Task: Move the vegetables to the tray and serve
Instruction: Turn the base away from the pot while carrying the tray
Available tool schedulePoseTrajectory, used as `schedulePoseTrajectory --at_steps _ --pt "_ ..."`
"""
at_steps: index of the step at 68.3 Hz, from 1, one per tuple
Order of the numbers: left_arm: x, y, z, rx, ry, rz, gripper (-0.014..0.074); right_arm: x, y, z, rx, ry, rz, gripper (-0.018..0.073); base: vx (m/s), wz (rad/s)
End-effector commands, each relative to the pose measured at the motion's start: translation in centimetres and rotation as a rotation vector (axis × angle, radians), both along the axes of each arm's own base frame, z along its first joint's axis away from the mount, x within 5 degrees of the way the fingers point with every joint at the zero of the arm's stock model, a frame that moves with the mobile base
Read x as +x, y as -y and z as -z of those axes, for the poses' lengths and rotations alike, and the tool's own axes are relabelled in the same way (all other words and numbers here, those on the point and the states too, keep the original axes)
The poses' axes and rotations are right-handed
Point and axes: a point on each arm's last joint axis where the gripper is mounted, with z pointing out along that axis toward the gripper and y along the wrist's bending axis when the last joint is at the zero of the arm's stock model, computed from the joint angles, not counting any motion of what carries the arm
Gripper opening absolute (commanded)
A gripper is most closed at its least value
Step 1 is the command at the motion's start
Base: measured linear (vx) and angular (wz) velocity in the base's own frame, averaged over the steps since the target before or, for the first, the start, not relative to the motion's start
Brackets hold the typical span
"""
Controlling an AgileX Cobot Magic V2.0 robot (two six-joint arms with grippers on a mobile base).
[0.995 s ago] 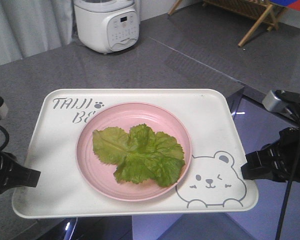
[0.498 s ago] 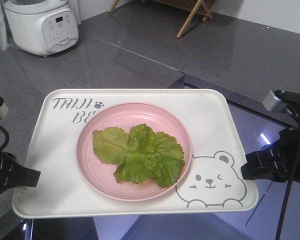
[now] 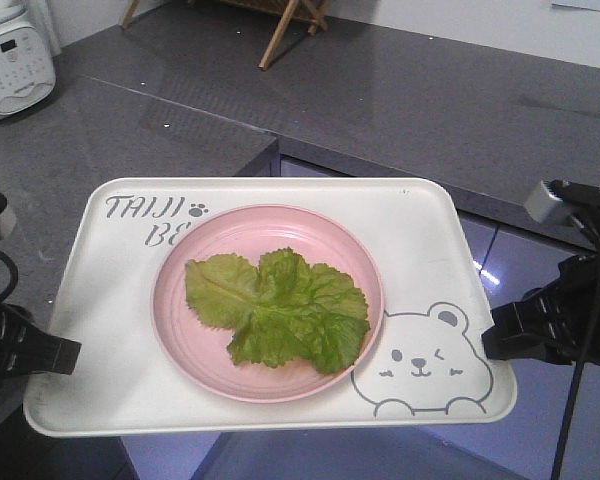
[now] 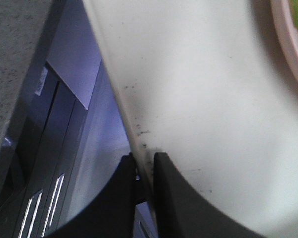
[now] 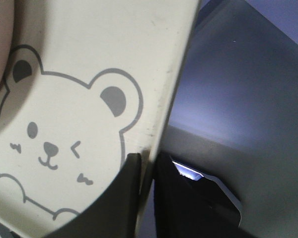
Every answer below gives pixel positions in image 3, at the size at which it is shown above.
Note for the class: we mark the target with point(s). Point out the wooden folding rack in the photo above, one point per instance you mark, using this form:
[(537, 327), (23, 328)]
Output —
[(216, 35)]

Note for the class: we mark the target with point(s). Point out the cream bear serving tray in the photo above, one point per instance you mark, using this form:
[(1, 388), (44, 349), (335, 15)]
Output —
[(426, 366)]

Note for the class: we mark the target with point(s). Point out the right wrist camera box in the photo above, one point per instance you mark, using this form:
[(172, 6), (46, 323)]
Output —
[(556, 201)]

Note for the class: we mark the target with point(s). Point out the green lettuce leaf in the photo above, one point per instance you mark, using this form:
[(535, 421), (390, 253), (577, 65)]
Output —
[(280, 309)]

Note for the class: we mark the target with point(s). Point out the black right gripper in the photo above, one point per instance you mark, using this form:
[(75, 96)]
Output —
[(562, 327)]

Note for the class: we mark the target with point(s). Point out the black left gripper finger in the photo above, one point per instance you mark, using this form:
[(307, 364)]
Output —
[(26, 350)]

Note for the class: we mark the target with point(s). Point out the pink round plate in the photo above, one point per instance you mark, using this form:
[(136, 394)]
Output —
[(200, 352)]

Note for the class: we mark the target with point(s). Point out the white rice cooker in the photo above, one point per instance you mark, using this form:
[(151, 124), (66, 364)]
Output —
[(27, 74)]

